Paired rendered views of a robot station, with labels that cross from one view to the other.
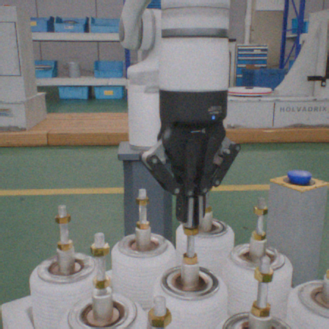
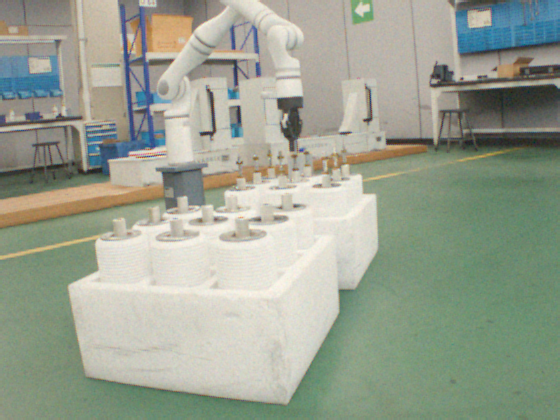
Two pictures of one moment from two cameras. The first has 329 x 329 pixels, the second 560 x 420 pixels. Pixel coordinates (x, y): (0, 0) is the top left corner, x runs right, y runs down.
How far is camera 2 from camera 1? 1.12 m
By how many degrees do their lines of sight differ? 37
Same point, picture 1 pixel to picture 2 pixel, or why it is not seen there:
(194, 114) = (298, 104)
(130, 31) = (174, 88)
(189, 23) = (293, 73)
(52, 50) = not seen: outside the picture
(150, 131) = (188, 151)
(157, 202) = (199, 200)
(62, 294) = (253, 193)
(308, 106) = (206, 157)
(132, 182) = (183, 187)
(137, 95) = (178, 128)
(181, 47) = (291, 81)
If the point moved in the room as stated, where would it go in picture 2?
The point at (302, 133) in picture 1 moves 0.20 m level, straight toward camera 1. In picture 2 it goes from (207, 180) to (212, 183)
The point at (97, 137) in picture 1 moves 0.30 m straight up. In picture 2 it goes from (26, 214) to (19, 162)
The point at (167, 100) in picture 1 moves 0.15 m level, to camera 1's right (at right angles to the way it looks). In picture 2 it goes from (287, 100) to (327, 99)
